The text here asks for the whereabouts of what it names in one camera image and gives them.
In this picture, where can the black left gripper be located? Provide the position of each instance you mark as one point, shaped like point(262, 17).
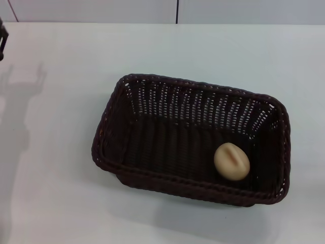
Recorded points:
point(2, 28)

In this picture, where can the dark woven wicker basket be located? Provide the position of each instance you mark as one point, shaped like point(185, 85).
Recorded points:
point(157, 142)

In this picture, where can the beige round bread bun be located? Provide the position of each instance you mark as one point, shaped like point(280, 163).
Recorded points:
point(232, 162)

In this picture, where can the thin black vertical strip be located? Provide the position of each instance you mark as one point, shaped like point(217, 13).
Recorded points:
point(177, 11)

